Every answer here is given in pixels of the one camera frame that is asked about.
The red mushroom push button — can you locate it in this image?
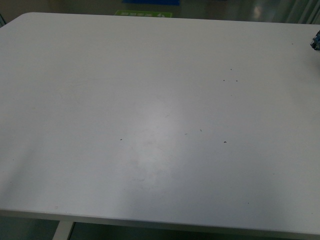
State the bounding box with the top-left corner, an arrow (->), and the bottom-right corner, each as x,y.
310,31 -> 320,51

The green floor sign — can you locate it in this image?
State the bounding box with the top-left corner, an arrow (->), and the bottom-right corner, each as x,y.
114,10 -> 173,18

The white table leg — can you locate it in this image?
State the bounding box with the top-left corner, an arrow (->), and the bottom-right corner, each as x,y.
52,221 -> 75,240

